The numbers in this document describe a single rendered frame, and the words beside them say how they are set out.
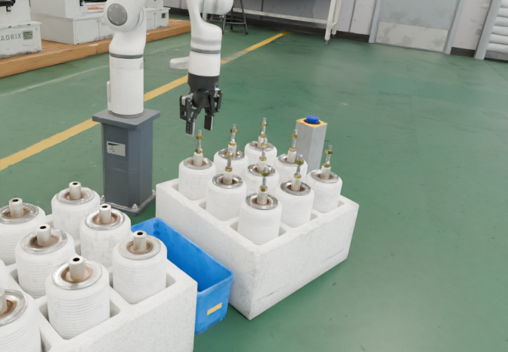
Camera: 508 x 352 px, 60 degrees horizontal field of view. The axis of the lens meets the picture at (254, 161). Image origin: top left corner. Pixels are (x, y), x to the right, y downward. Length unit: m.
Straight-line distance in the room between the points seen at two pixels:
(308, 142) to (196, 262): 0.52
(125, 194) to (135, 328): 0.64
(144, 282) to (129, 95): 0.63
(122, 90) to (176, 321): 0.68
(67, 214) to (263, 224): 0.41
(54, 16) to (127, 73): 2.36
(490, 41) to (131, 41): 5.24
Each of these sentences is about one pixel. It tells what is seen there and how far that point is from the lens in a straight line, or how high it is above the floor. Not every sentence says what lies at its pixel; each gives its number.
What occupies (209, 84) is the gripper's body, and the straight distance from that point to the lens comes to 1.05.
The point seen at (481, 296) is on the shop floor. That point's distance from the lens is 1.36.
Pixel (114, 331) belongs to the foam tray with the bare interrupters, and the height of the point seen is 0.18.
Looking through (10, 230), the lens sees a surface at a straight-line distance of 0.93.
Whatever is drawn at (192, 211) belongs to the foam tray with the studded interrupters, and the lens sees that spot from 1.08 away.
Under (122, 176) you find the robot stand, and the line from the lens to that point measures 1.37.
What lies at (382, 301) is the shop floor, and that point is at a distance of 1.20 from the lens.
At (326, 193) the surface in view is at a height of 0.23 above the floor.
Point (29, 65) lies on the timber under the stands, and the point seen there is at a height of 0.03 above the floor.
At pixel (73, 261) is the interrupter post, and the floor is 0.28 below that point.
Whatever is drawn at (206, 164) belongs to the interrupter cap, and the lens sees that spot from 1.15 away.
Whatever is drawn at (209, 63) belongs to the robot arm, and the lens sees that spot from 1.03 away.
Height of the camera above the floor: 0.73
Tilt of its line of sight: 24 degrees down
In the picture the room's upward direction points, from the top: 7 degrees clockwise
